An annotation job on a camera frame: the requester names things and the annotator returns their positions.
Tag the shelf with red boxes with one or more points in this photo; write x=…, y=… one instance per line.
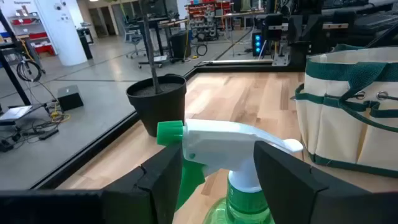
x=42, y=46

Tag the beige canvas bag green trim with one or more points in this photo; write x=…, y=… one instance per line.
x=335, y=140

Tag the black box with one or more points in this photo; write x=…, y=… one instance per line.
x=70, y=99

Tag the silver mounting plate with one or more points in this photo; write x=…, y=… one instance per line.
x=281, y=57

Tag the black cabinet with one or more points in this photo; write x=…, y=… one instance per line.
x=85, y=46

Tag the grey office chair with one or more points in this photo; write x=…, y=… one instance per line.
x=134, y=35

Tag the black bin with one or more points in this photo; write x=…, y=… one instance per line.
x=180, y=45

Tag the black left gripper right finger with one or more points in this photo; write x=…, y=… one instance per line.
x=295, y=199

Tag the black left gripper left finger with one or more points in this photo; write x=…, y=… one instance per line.
x=140, y=199

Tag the black power strip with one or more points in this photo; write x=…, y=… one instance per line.
x=48, y=134

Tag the white flat device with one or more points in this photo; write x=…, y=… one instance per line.
x=15, y=112

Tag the parts shelf red bins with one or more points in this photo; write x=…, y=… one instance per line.
x=202, y=21

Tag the green spray bottle white head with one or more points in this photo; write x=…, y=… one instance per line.
x=217, y=143

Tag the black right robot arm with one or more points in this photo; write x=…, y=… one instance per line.
x=314, y=40

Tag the black computer blue lights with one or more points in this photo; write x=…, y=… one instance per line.
x=258, y=43

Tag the white pillar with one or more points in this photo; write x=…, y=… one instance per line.
x=62, y=37

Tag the green plant in black pot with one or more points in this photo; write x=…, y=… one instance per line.
x=158, y=109

